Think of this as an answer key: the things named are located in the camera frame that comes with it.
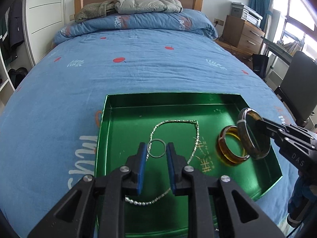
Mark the wall power socket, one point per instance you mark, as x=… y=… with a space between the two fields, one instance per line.
x=218 y=22

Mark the grey puffer jacket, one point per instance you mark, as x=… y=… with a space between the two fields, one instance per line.
x=146 y=6

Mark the white printer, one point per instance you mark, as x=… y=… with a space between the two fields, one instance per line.
x=244 y=12

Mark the blue folded duvet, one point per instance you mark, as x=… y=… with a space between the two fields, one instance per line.
x=188 y=20

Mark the dark tortoise bangle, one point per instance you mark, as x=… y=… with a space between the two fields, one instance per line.
x=253 y=138

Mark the grey chair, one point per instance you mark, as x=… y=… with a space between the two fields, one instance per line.
x=298 y=88

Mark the right hand blue glove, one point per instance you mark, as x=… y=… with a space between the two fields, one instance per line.
x=302 y=199

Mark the blue dinosaur bed sheet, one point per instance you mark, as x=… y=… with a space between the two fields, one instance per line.
x=49 y=126

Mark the olive fleece jacket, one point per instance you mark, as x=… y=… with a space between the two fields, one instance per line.
x=95 y=10

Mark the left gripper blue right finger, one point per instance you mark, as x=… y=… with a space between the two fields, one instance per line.
x=176 y=163

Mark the white wardrobe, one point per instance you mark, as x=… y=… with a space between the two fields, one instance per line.
x=41 y=19

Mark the desk with glass top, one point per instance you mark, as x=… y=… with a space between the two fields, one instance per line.
x=278 y=51

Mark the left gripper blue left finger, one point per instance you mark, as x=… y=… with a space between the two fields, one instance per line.
x=136 y=164

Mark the silver ring bangle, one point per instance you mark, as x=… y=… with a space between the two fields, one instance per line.
x=156 y=148

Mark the amber bangle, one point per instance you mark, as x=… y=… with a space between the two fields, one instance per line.
x=230 y=146

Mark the wooden drawer nightstand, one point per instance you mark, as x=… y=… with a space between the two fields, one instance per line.
x=241 y=38

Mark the green metal tray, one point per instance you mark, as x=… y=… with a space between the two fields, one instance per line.
x=192 y=122

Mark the black bag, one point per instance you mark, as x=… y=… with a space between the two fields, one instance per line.
x=260 y=63

